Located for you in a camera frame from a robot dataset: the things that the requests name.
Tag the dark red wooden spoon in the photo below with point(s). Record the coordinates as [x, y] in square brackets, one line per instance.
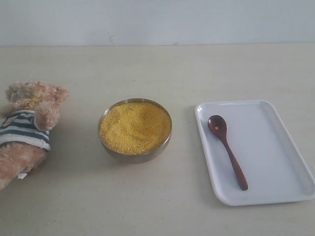
[217, 125]

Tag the tan teddy bear striped shirt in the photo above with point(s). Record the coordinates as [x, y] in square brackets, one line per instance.
[33, 110]

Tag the steel bowl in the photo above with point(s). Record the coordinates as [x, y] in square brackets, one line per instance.
[134, 157]

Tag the yellow millet grain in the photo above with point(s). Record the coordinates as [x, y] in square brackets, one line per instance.
[131, 128]

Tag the white rectangular plastic tray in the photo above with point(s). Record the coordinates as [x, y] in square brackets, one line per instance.
[272, 164]

